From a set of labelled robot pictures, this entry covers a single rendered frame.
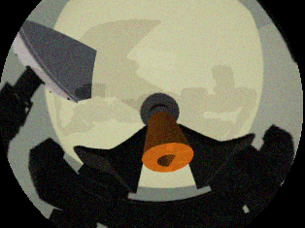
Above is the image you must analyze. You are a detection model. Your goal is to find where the orange knob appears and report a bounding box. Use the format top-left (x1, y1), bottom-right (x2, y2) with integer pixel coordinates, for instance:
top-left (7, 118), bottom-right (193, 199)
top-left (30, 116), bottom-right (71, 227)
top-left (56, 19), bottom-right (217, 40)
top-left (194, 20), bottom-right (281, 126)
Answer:
top-left (142, 112), bottom-right (193, 173)

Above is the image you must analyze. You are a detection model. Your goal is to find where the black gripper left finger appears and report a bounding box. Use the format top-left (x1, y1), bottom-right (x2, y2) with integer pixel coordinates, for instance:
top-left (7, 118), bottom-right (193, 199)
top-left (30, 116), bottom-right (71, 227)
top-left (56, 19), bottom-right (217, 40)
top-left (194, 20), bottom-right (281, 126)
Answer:
top-left (73, 126), bottom-right (148, 194)

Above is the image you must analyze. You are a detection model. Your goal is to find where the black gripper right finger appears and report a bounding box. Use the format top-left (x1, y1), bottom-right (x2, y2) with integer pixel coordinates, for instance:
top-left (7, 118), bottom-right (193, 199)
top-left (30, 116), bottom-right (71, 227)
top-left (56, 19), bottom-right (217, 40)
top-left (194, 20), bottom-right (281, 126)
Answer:
top-left (178, 124), bottom-right (255, 189)

